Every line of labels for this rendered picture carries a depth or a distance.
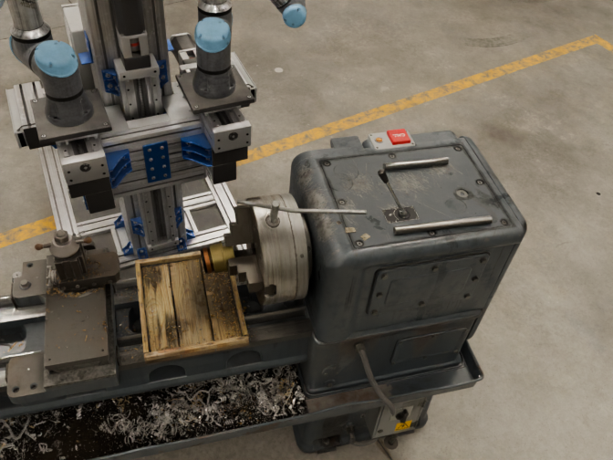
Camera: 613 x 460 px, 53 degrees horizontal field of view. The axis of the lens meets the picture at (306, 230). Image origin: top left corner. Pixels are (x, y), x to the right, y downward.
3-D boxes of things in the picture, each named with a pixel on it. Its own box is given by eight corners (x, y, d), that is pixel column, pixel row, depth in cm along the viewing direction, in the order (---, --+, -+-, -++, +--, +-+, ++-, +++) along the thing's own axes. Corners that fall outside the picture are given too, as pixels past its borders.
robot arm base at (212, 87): (187, 78, 220) (185, 53, 213) (227, 70, 225) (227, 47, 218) (200, 102, 211) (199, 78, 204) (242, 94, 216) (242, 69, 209)
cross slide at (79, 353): (104, 247, 196) (102, 238, 192) (110, 364, 168) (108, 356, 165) (48, 255, 192) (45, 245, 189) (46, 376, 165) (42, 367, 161)
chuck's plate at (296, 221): (279, 228, 203) (288, 171, 176) (301, 315, 188) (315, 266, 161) (269, 230, 202) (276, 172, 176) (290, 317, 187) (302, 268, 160)
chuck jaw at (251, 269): (265, 251, 176) (275, 282, 168) (265, 264, 179) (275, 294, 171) (227, 257, 174) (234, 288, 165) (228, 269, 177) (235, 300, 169)
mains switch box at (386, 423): (401, 425, 262) (449, 316, 201) (416, 464, 251) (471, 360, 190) (325, 442, 254) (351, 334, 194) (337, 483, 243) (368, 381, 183)
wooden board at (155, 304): (228, 255, 206) (228, 246, 203) (249, 346, 183) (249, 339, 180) (136, 267, 199) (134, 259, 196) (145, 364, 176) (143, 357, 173)
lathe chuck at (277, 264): (269, 230, 202) (276, 172, 176) (289, 318, 187) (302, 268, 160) (242, 234, 200) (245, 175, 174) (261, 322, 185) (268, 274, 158)
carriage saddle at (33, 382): (113, 257, 201) (110, 245, 196) (121, 384, 171) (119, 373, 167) (15, 271, 194) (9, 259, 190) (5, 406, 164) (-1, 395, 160)
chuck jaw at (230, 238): (261, 237, 181) (257, 198, 178) (264, 242, 177) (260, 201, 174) (223, 243, 179) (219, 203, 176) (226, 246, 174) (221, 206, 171)
